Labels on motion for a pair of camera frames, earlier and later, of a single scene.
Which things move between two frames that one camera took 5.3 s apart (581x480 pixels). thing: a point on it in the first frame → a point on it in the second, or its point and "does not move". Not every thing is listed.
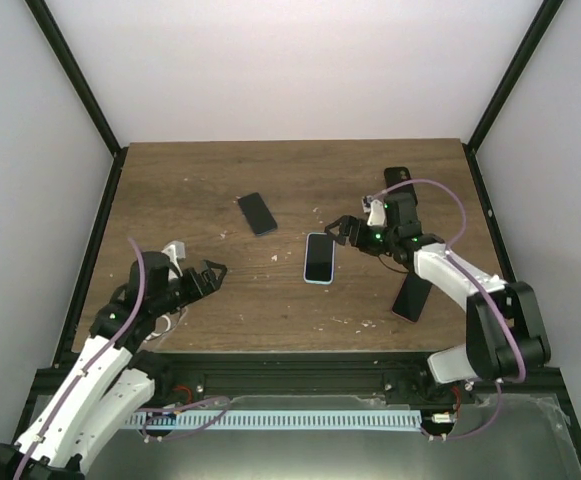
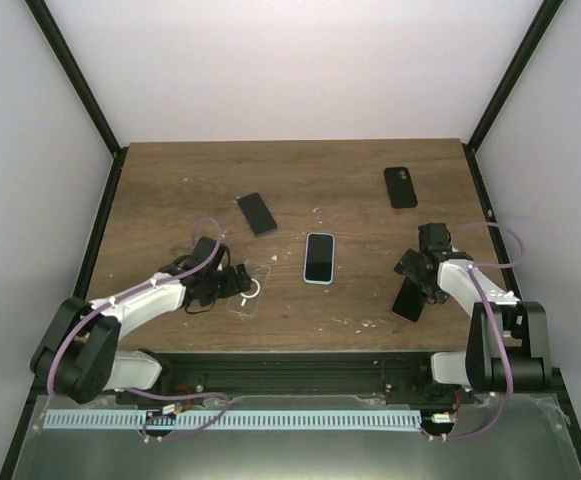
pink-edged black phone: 411,298 does not move
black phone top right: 397,174 does not move
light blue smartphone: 319,259 does not move
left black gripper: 200,290 → 232,286
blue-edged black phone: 257,214 does not move
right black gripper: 356,240 → 407,265
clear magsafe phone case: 164,324 → 246,303
